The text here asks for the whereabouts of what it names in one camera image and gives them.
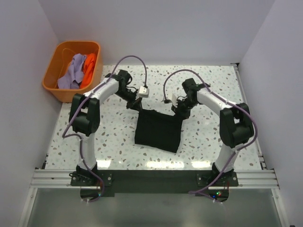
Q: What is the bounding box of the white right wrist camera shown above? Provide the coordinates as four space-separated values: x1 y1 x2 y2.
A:
169 93 178 107

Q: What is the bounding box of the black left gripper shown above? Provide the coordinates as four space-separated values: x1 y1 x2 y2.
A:
115 87 143 112

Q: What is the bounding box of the orange t shirt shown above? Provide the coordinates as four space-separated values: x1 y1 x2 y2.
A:
80 53 97 89

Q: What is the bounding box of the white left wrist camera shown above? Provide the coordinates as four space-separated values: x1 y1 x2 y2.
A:
138 86 150 98

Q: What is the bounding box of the black t shirt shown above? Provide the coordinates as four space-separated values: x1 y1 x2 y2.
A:
134 110 183 153

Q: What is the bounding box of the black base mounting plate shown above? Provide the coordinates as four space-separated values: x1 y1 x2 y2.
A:
70 169 239 203

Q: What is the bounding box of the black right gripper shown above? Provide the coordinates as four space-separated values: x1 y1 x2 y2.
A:
171 97 199 122

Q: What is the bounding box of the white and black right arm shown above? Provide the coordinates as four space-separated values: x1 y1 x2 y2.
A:
171 79 257 186

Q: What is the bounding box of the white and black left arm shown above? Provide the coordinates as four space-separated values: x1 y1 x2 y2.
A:
69 70 143 186

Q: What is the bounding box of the orange plastic basket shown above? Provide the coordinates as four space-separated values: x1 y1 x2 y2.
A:
42 41 103 103

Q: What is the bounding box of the lavender t shirt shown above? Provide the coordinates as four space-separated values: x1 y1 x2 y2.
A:
57 53 86 89

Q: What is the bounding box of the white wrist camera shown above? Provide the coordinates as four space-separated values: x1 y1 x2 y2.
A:
138 86 150 98
169 93 178 107

